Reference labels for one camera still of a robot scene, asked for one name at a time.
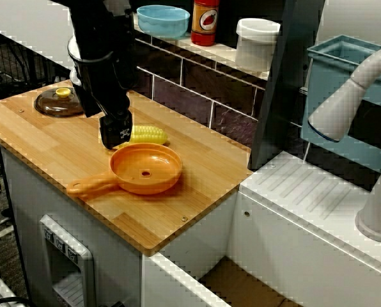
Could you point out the large white plastic container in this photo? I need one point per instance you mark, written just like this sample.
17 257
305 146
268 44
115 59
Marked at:
256 44

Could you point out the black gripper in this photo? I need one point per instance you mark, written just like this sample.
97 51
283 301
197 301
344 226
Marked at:
107 89

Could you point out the orange toy frying pan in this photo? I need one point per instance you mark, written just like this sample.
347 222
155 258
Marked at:
158 160

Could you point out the yellow toy corn cob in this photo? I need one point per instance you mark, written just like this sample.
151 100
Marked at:
149 134

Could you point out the brown lid with yellow knob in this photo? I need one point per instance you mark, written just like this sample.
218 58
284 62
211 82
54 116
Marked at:
54 105

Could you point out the teal plastic bin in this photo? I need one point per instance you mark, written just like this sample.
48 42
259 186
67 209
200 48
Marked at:
324 80

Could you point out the white toy sink unit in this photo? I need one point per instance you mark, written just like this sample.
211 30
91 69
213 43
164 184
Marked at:
289 224

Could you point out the light blue plastic bowl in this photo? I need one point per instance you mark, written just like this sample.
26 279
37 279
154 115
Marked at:
163 20

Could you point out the brown cardboard sheet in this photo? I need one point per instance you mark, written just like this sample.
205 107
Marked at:
241 284

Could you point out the dark grey shelf panel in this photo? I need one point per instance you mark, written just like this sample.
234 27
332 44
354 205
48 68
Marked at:
283 80

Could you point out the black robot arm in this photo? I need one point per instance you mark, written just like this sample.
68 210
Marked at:
97 28

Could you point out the red sauce bottle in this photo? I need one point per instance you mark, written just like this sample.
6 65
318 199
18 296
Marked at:
205 28

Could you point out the grey toy faucet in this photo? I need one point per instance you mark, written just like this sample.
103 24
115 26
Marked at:
337 105

